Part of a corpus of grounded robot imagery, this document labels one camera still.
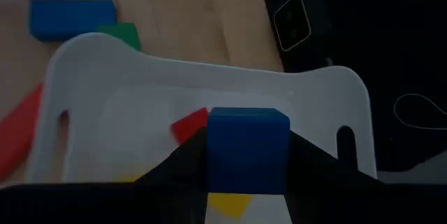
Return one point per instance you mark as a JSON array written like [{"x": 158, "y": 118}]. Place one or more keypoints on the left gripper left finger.
[{"x": 188, "y": 168}]

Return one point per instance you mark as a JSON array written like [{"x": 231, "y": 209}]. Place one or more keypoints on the blue long block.
[{"x": 70, "y": 18}]

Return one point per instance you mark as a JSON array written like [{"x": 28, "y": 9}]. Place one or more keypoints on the yellow small cube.
[{"x": 228, "y": 204}]

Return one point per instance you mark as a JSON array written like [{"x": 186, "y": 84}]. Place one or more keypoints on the blue small cube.
[{"x": 248, "y": 147}]

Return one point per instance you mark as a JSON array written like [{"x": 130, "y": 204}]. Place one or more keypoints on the red small cube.
[{"x": 190, "y": 126}]

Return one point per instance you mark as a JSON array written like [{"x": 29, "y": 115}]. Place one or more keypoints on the red long block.
[{"x": 17, "y": 133}]

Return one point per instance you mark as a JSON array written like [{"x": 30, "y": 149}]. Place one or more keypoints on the green small cube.
[{"x": 122, "y": 32}]

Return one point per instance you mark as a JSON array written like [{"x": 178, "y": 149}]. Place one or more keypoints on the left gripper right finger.
[{"x": 311, "y": 168}]

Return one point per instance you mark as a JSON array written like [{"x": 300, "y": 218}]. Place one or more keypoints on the large white plastic bin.
[{"x": 139, "y": 88}]

